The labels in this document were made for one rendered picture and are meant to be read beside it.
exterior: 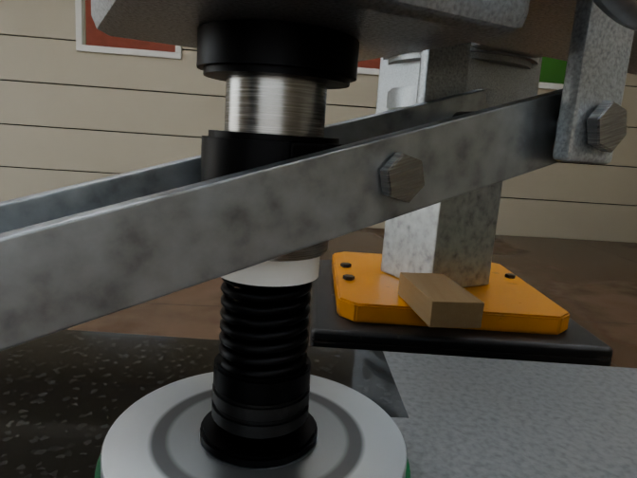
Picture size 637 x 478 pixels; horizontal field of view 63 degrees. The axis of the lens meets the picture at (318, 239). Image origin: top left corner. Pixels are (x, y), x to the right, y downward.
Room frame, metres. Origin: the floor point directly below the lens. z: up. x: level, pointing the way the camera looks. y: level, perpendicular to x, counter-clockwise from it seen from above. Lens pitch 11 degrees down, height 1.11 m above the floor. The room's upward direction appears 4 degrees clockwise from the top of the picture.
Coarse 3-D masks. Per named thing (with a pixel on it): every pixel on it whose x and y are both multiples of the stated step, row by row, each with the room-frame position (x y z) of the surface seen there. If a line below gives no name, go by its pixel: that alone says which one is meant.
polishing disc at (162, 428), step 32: (192, 384) 0.41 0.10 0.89; (320, 384) 0.42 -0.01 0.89; (128, 416) 0.35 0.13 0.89; (160, 416) 0.35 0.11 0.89; (192, 416) 0.36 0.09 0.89; (320, 416) 0.37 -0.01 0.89; (352, 416) 0.37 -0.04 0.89; (384, 416) 0.38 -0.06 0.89; (128, 448) 0.31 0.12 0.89; (160, 448) 0.32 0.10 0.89; (192, 448) 0.32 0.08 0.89; (320, 448) 0.33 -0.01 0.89; (352, 448) 0.33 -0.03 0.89; (384, 448) 0.33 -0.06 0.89
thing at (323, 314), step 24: (312, 288) 1.24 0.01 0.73; (312, 312) 1.06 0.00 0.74; (336, 312) 1.06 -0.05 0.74; (312, 336) 0.96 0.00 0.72; (336, 336) 0.95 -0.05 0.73; (360, 336) 0.95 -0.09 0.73; (384, 336) 0.96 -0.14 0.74; (408, 336) 0.96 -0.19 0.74; (432, 336) 0.96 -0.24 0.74; (456, 336) 0.97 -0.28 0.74; (480, 336) 0.98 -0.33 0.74; (504, 336) 0.99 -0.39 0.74; (528, 336) 1.00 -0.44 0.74; (552, 336) 1.01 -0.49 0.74; (576, 336) 1.02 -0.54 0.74; (528, 360) 0.96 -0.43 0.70; (552, 360) 0.96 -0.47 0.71; (576, 360) 0.96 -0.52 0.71; (600, 360) 0.96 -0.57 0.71
